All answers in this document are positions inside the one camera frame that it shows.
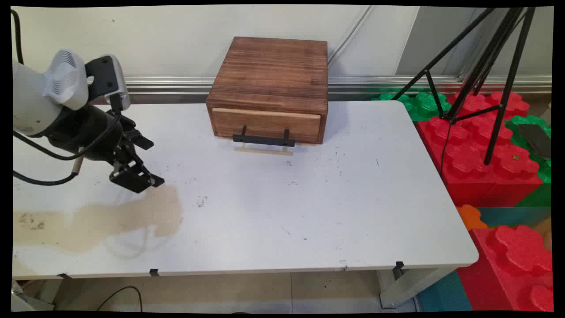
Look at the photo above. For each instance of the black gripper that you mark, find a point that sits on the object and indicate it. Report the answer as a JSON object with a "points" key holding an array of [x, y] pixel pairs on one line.
{"points": [[88, 130]]}

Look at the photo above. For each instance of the wooden cabinet door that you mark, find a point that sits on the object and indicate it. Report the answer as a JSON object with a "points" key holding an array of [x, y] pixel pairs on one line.
{"points": [[265, 123]]}

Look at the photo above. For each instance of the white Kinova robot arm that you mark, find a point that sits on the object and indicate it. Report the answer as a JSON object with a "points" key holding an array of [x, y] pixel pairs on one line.
{"points": [[31, 97]]}

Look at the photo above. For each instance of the black table edge clip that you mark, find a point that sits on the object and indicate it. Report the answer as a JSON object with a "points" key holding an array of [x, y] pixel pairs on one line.
{"points": [[64, 275], [154, 272], [399, 266]]}

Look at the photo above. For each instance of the brown wooden drawer cabinet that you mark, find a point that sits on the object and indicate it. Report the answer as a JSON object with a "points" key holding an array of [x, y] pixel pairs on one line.
{"points": [[273, 70]]}

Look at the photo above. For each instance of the green foam block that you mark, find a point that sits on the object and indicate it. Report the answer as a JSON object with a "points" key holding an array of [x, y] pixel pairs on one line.
{"points": [[419, 106], [540, 172]]}

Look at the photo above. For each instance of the white table leg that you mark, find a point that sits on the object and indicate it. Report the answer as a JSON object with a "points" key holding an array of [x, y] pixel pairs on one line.
{"points": [[406, 287]]}

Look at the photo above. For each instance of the large red foam block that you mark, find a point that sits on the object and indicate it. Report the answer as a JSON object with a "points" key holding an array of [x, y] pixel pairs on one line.
{"points": [[472, 154]]}

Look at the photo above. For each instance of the teal foam block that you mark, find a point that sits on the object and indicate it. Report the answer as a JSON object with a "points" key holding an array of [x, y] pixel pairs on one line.
{"points": [[512, 216], [446, 293]]}

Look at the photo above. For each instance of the orange foam block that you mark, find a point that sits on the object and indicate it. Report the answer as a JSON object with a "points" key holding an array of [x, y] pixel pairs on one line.
{"points": [[471, 217]]}

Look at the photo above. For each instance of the black tripod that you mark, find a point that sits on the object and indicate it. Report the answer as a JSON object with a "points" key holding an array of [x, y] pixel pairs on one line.
{"points": [[507, 79]]}

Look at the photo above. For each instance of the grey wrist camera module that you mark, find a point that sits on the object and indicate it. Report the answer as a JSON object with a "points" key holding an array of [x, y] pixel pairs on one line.
{"points": [[110, 79]]}

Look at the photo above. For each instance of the white wall conduit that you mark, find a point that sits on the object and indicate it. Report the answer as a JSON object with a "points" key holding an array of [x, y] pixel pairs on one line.
{"points": [[351, 37]]}

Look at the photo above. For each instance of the aluminium wall rail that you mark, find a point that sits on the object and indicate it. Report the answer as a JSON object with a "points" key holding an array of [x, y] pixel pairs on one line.
{"points": [[375, 84]]}

